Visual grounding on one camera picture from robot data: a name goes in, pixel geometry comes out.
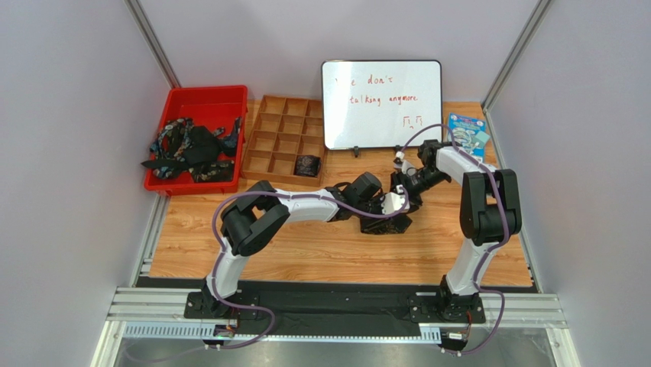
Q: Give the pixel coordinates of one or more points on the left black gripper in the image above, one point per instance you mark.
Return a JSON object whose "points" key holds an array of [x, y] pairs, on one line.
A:
{"points": [[386, 222]]}

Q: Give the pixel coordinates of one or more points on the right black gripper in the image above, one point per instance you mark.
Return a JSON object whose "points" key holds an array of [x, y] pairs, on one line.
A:
{"points": [[402, 188]]}

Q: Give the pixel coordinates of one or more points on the black gold key pattern tie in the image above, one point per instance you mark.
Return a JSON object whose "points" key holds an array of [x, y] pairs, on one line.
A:
{"points": [[395, 225]]}

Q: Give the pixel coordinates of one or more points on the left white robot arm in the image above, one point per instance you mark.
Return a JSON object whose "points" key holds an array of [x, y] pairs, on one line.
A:
{"points": [[246, 222]]}

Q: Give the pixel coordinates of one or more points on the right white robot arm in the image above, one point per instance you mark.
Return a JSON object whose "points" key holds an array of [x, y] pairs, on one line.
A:
{"points": [[489, 214]]}

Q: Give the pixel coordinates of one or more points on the rolled dark tie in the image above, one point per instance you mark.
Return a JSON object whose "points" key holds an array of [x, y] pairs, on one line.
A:
{"points": [[307, 166]]}

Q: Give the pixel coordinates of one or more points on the blue packaged item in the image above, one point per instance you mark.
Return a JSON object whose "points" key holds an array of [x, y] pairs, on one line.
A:
{"points": [[470, 134]]}

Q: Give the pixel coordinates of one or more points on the brown compartment tray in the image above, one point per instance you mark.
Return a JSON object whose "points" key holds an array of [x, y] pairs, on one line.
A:
{"points": [[284, 128]]}

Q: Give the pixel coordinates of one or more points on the white whiteboard with red writing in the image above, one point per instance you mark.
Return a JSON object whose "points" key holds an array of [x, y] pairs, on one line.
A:
{"points": [[381, 103]]}

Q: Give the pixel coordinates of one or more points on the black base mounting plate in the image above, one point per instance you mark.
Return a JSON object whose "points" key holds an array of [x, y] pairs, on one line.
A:
{"points": [[327, 309]]}

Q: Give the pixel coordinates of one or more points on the black plain tie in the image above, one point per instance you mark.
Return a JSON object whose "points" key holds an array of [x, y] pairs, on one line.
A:
{"points": [[178, 148]]}

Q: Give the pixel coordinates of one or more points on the red plastic bin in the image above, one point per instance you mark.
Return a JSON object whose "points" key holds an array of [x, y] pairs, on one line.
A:
{"points": [[212, 107]]}

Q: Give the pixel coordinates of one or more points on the blue floral pattern tie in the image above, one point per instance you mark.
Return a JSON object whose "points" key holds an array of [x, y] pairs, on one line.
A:
{"points": [[221, 170]]}

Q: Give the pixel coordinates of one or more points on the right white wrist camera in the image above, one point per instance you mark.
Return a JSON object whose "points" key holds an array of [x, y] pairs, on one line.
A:
{"points": [[402, 165]]}

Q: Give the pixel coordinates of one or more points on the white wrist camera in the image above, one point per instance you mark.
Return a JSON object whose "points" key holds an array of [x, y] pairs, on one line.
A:
{"points": [[402, 165], [395, 202]]}

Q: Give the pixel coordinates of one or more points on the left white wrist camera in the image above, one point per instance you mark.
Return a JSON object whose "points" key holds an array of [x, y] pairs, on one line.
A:
{"points": [[395, 202]]}

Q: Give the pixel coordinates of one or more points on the aluminium frame rail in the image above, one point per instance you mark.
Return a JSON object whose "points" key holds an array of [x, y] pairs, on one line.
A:
{"points": [[146, 326]]}

